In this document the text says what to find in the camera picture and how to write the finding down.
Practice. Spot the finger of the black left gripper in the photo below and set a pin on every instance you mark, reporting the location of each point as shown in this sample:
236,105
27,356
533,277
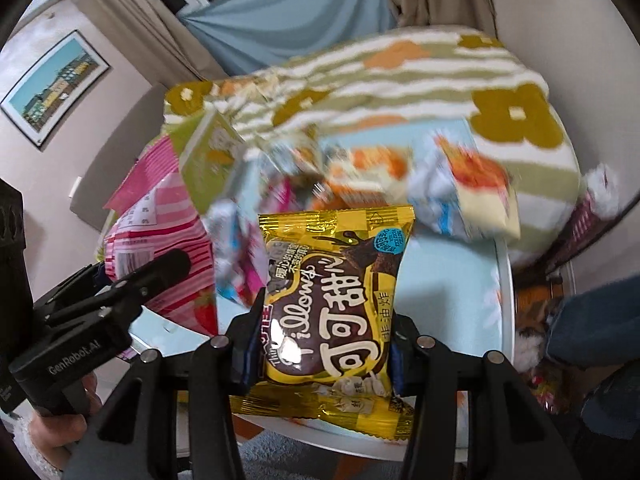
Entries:
89,289

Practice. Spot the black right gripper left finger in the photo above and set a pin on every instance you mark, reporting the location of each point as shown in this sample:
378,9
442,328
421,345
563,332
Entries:
171,413

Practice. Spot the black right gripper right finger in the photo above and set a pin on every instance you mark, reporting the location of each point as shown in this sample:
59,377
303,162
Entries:
510,435

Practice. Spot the pink striped snack bag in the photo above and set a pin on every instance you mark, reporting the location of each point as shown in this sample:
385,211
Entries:
154,214

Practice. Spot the yellow cocoa pillows bag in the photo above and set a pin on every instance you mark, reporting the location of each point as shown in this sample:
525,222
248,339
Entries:
326,327

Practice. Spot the person left hand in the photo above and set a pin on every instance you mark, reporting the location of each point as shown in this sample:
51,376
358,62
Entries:
51,435

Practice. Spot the white round table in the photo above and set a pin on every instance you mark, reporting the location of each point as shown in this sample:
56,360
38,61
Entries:
461,294

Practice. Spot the green cardboard box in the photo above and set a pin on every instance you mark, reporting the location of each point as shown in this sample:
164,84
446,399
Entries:
208,149

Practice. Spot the framed building picture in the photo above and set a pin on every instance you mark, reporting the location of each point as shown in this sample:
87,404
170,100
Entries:
39,101

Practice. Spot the orange bread snack bag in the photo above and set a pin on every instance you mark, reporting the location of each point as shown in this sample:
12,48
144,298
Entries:
458,192

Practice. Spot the beige left curtain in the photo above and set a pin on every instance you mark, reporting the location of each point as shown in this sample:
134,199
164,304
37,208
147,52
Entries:
153,40

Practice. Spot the green striped floral blanket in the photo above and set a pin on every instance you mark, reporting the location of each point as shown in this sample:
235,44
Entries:
409,75

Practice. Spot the light blue hanging sheet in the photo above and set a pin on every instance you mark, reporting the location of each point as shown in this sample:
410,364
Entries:
247,35

